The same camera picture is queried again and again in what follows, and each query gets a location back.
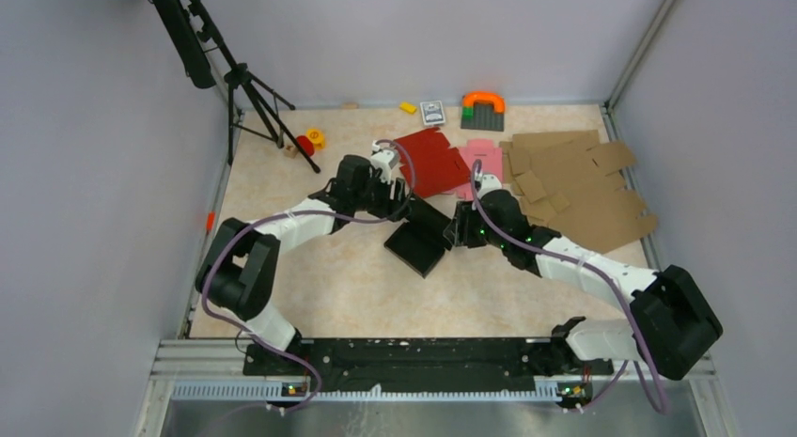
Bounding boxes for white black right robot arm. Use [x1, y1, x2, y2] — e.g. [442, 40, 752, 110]
[444, 189, 724, 381]

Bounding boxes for small wooden cube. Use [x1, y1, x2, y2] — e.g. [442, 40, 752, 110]
[283, 146, 299, 159]

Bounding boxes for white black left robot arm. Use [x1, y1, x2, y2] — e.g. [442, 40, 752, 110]
[195, 148, 409, 375]

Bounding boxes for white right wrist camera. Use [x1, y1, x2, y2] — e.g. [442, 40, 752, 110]
[475, 172, 503, 199]

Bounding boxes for red flat cardboard sheet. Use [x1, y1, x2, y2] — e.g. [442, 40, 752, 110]
[395, 127, 470, 198]

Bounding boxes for black camera tripod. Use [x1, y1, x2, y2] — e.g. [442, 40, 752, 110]
[150, 0, 320, 174]

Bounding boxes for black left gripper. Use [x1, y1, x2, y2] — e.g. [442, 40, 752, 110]
[352, 168, 411, 222]

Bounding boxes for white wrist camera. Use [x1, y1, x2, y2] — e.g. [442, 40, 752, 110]
[369, 141, 400, 184]
[475, 172, 503, 199]

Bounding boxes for playing card deck box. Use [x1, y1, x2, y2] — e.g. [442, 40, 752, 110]
[419, 101, 446, 127]

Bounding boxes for black corrugated paper box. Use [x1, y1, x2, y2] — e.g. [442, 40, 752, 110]
[383, 195, 452, 278]

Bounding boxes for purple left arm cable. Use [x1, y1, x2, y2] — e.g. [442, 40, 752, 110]
[200, 138, 417, 416]

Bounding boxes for red yellow toy spool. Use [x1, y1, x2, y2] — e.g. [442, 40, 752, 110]
[296, 128, 326, 157]

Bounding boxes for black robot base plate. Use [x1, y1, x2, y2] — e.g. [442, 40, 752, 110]
[242, 337, 614, 393]

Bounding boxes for brown flat cardboard sheets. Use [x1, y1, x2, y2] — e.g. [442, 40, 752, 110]
[500, 130, 658, 253]

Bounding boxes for yellow small block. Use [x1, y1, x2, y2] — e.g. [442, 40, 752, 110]
[399, 101, 417, 115]

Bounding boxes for pink flat cardboard sheet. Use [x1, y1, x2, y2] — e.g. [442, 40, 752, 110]
[458, 138, 503, 180]

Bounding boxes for grey building baseplate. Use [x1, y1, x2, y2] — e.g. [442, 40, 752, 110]
[461, 104, 505, 132]

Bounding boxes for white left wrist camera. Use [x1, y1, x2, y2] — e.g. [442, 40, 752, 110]
[369, 141, 400, 184]

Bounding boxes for orange arch toy block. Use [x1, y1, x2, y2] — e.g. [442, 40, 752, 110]
[461, 91, 507, 114]

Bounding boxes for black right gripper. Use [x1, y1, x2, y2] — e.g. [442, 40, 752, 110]
[444, 200, 508, 250]

